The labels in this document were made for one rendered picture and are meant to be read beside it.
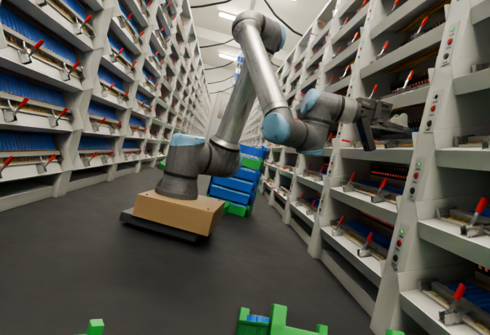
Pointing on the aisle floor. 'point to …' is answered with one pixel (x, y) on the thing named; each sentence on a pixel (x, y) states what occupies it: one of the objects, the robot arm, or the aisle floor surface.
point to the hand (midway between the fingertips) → (407, 131)
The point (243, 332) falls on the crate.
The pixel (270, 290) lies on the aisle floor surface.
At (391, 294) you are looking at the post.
